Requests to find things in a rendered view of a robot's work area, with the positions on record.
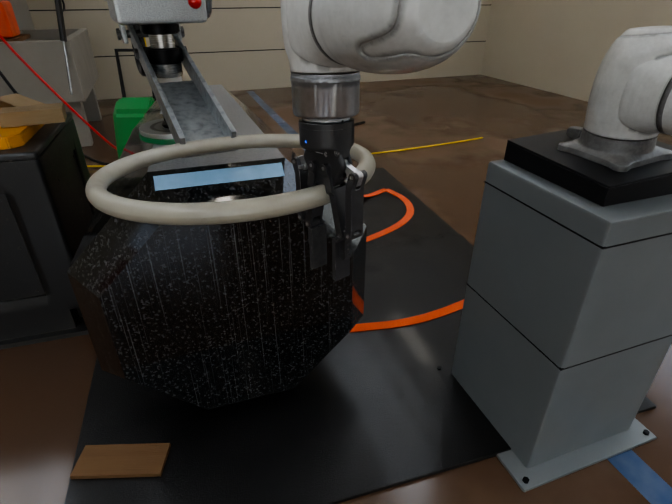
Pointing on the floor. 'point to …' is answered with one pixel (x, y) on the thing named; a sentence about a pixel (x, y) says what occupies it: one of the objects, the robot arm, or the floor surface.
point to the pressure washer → (128, 110)
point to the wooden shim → (121, 461)
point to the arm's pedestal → (563, 321)
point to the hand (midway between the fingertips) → (329, 253)
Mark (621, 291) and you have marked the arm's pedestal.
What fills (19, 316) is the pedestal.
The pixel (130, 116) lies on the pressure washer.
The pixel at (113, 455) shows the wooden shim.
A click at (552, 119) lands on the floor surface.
